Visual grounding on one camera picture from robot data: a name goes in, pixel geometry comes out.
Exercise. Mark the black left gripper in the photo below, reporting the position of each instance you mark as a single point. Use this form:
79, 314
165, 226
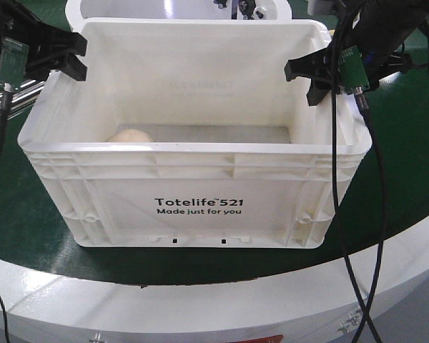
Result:
22, 25

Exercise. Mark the steel roller bars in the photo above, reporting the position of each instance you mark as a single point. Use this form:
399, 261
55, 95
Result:
25, 97

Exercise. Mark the cream plush ball toy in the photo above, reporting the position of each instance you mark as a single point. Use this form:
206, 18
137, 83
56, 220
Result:
130, 135

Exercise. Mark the right green circuit board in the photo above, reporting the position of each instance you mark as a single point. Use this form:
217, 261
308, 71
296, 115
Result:
352, 71

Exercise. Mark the left green circuit board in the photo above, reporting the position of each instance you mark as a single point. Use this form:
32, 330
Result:
13, 61

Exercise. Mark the white plastic tote box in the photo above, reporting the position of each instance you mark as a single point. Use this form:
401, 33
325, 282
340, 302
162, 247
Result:
238, 158

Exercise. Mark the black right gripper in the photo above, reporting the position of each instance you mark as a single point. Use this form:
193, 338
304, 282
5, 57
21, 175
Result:
377, 28

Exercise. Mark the white outer conveyor rim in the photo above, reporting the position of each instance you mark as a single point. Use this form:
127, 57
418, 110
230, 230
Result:
186, 295

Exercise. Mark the green circuit board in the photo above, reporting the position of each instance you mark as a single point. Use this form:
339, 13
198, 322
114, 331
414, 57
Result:
352, 71
13, 61

